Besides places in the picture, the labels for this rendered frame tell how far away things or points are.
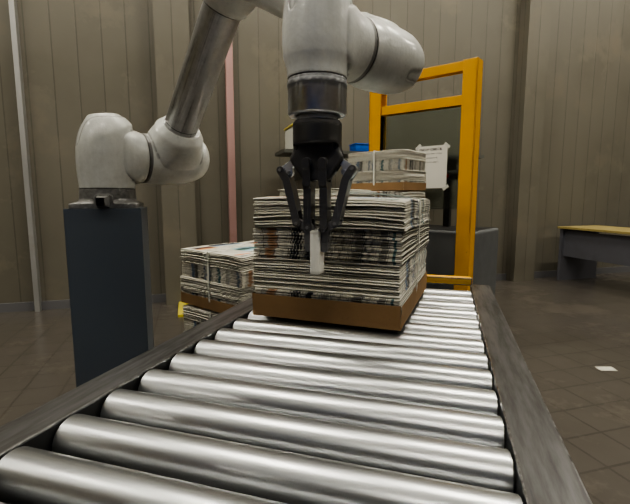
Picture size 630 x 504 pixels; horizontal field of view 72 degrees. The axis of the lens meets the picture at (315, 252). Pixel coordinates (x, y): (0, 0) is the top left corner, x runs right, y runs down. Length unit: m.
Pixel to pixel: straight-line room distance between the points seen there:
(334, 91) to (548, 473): 0.52
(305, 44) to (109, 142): 0.84
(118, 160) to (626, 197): 6.57
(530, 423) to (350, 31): 0.55
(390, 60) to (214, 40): 0.63
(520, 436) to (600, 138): 6.37
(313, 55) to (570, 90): 5.91
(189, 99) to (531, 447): 1.17
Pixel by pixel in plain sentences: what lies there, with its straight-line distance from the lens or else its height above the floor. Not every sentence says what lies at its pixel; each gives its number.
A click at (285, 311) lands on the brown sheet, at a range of 0.82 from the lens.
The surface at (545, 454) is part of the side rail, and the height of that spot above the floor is 0.80.
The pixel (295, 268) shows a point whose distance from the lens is 0.80.
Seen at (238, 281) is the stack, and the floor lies 0.74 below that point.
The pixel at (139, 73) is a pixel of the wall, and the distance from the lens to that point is 4.56.
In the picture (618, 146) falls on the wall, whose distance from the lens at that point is 7.01.
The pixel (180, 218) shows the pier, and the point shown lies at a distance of 4.26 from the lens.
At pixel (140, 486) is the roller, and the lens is 0.43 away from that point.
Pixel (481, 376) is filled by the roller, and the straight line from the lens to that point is 0.64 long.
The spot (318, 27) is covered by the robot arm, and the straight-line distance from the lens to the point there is 0.67.
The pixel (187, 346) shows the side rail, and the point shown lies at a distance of 0.73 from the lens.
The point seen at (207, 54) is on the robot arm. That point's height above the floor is 1.41.
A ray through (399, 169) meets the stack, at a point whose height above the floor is 1.18.
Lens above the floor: 1.04
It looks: 7 degrees down
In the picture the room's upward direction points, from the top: straight up
